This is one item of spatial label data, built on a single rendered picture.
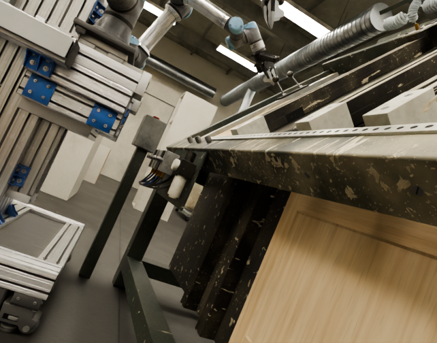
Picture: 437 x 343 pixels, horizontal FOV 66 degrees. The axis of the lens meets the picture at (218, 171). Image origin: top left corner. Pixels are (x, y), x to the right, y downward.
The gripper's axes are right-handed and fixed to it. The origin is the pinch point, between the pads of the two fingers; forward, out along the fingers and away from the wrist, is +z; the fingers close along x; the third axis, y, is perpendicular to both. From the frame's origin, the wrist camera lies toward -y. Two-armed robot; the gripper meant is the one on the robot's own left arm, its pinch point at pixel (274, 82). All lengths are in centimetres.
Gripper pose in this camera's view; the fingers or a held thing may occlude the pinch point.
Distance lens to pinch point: 200.8
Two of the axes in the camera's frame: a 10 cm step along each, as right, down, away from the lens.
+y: -6.2, 0.8, 7.8
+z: 3.9, 8.9, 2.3
